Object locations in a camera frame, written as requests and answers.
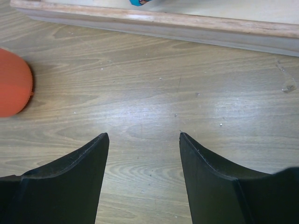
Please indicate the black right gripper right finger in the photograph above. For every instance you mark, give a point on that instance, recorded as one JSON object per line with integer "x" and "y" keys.
{"x": 222, "y": 192}

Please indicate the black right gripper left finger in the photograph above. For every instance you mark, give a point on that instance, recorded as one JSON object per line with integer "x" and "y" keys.
{"x": 64, "y": 191}

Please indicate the orange round desk organizer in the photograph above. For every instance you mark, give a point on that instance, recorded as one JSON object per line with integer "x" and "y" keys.
{"x": 16, "y": 83}

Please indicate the wooden clothes rack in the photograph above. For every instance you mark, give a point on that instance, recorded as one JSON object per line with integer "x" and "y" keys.
{"x": 260, "y": 25}

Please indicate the blue fish pattern garment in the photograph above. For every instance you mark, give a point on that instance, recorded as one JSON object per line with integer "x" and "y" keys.
{"x": 138, "y": 3}

